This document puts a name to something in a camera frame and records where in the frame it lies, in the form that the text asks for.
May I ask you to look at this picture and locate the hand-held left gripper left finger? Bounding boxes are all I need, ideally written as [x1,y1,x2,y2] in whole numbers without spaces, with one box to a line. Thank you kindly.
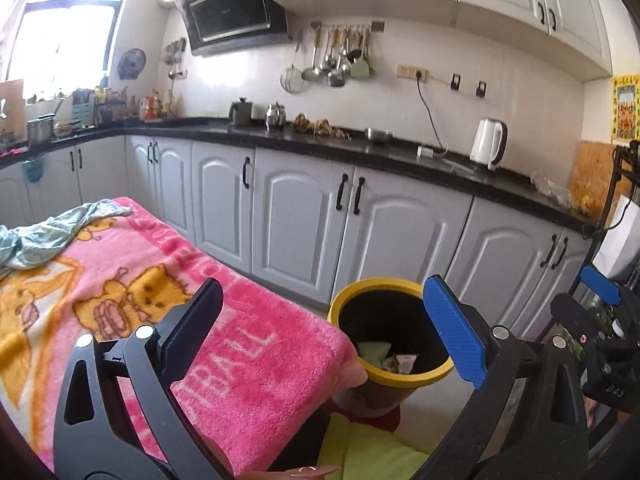
[52,278,236,480]

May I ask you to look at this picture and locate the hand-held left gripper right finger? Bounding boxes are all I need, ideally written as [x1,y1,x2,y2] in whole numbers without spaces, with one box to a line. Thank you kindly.
[415,275,591,480]

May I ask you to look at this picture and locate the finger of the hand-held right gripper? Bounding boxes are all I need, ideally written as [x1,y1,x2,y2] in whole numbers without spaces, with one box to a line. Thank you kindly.
[550,265,624,346]

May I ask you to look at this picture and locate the yellow rimmed black trash bin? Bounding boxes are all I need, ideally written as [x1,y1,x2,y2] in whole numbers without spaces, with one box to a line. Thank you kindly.
[327,277,455,418]

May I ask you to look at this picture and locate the person's left hand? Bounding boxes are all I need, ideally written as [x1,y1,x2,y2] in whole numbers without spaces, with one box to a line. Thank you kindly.
[260,465,342,480]

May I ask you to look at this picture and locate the white paper sheet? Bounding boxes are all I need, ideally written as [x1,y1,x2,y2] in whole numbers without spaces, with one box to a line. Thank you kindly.
[592,195,640,281]

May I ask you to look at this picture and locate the pink printed wrapper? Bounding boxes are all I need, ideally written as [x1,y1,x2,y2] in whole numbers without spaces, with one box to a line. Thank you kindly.
[382,353,419,375]

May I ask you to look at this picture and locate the pink printed blanket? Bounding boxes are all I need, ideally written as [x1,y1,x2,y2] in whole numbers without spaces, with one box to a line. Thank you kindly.
[0,196,361,467]

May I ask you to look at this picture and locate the green wrapper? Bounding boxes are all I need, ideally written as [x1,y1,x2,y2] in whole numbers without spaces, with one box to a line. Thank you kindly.
[356,341,394,361]

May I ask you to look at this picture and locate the black metal stand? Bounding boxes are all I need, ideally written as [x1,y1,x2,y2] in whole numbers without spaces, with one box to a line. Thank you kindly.
[582,140,640,311]

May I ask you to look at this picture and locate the clear plastic bag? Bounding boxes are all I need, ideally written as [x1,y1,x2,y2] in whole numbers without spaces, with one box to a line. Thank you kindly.
[530,170,576,209]

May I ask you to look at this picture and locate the orange cork board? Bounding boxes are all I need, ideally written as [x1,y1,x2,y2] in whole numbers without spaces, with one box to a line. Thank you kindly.
[570,140,619,221]

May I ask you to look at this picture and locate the row of white cabinet doors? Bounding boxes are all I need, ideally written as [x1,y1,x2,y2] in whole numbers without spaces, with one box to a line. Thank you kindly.
[0,132,601,347]

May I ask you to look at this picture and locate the yellow green cloth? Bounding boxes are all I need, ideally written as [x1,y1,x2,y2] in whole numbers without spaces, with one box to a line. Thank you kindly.
[317,417,434,480]

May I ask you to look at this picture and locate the light green cloth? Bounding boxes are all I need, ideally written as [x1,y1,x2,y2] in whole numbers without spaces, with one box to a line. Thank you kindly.
[0,199,134,272]

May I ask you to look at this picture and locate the white electric kettle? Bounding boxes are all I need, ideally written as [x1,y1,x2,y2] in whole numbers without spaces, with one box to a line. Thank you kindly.
[470,117,509,171]

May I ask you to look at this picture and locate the black kitchen countertop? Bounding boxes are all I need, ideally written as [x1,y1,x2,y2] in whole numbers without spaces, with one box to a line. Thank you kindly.
[0,116,601,234]

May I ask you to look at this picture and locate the dark grey pot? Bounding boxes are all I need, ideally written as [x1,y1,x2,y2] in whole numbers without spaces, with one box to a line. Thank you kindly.
[229,97,255,127]

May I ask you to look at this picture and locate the group of sauce bottles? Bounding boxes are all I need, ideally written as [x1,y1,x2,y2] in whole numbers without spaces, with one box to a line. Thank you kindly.
[140,91,171,121]

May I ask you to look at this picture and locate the blue hanging holder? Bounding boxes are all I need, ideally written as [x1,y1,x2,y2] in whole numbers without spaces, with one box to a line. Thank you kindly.
[22,157,47,184]

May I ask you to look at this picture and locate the steel teapot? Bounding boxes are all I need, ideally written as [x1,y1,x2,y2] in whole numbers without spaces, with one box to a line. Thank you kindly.
[265,101,287,131]

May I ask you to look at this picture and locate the spice jar rack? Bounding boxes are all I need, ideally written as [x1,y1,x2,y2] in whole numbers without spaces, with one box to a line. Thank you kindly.
[97,87,132,124]

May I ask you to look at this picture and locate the pile of ginger roots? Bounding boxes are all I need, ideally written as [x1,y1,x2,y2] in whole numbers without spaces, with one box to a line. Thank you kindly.
[291,112,351,140]

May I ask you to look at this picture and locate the teal utensil holder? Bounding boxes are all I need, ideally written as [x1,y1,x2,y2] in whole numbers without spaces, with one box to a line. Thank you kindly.
[72,89,99,129]

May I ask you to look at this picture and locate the steel stockpot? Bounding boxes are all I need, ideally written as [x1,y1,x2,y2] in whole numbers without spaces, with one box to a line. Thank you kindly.
[26,114,56,150]

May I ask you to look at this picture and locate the wooden cutting board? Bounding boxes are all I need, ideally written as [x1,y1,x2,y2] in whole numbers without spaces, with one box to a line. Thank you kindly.
[0,80,26,146]

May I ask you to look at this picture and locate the row of hanging kitchen utensils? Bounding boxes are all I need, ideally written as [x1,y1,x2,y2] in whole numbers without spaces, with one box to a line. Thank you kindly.
[300,20,386,89]

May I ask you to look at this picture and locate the kitchen window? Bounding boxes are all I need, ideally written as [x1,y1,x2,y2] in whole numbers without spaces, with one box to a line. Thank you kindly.
[0,0,137,107]

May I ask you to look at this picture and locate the black range hood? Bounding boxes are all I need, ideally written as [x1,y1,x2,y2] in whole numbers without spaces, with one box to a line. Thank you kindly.
[160,0,294,58]

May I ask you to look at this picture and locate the yellow wall poster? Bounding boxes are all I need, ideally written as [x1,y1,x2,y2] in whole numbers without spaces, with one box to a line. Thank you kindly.
[611,74,640,144]

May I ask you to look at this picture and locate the black power cable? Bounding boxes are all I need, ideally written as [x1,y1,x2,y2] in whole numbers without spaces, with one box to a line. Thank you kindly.
[414,77,449,157]

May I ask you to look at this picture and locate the wire mesh strainer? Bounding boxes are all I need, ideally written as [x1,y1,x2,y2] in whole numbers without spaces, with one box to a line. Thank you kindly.
[279,30,305,94]

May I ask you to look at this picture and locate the blue round wall fan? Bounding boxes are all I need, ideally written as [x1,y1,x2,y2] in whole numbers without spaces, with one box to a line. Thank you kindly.
[118,48,147,80]

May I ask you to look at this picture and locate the small hanging wall tools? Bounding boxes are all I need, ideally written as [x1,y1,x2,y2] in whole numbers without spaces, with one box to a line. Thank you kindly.
[164,37,189,81]

